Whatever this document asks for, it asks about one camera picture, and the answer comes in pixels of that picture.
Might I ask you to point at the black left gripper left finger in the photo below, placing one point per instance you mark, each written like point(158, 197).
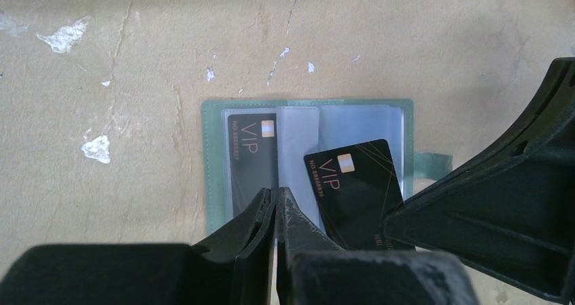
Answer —
point(230, 266)

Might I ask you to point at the black credit card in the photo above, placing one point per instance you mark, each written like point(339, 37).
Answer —
point(355, 188)
point(251, 155)

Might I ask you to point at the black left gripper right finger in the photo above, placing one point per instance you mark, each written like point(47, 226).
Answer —
point(312, 269)

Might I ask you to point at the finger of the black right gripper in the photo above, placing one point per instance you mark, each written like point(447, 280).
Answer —
point(509, 211)

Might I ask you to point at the green card holder wallet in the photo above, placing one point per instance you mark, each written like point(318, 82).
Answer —
point(297, 128)

